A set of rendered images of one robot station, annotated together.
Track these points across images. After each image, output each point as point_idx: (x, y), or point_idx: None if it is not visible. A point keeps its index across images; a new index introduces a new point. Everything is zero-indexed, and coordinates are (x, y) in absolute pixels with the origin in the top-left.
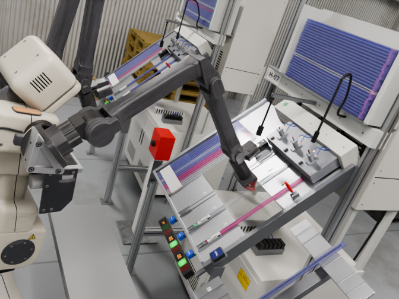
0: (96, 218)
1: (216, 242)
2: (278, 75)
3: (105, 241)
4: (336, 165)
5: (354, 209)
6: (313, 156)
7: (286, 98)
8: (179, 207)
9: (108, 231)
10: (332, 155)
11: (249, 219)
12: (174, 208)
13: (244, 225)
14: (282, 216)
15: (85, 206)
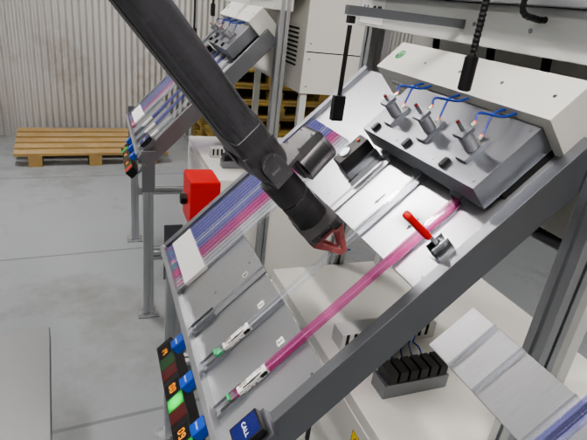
0: (24, 359)
1: (258, 394)
2: (380, 4)
3: (21, 415)
4: (542, 149)
5: None
6: (473, 138)
7: (386, 14)
8: (196, 314)
9: (39, 386)
10: (525, 127)
11: (369, 315)
12: (183, 317)
13: (355, 332)
14: (412, 307)
15: (8, 336)
